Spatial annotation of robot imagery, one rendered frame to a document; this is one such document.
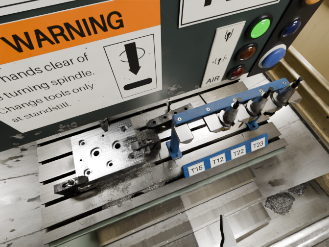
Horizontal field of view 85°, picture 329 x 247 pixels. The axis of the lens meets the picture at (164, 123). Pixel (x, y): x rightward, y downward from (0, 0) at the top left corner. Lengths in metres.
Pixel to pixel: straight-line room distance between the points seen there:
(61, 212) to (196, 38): 0.90
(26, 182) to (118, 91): 1.21
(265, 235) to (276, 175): 0.31
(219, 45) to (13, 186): 1.31
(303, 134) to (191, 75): 1.10
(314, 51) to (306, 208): 0.82
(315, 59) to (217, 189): 0.80
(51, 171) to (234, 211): 0.93
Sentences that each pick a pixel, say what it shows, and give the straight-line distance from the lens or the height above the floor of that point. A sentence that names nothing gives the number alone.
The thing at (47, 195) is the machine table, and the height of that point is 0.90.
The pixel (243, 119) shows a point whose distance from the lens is 0.68.
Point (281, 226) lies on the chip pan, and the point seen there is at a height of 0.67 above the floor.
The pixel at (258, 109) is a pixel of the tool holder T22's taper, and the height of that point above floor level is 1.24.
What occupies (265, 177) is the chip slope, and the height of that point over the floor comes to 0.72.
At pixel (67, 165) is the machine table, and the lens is 1.01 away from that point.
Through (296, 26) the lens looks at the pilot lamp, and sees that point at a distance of 0.26.
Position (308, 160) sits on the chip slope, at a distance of 1.26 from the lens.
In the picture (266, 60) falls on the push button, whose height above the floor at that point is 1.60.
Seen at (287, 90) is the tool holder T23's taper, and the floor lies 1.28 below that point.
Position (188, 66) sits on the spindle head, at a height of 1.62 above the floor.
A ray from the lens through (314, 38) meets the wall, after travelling 1.16.
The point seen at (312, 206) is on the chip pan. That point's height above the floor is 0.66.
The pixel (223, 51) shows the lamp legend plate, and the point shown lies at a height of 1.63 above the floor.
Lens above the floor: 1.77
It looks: 63 degrees down
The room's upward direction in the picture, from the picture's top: straight up
